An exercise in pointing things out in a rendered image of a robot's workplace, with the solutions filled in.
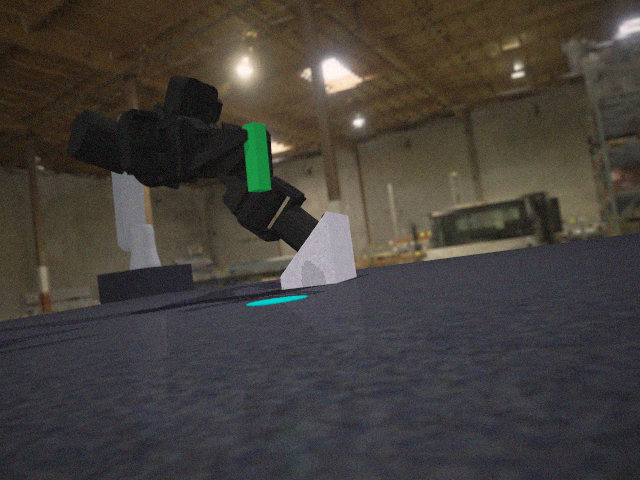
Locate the cyan flat circle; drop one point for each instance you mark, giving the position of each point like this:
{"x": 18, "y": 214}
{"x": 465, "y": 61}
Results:
{"x": 276, "y": 300}

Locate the green rectangular block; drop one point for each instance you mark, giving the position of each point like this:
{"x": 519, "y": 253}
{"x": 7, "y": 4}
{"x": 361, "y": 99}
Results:
{"x": 256, "y": 158}

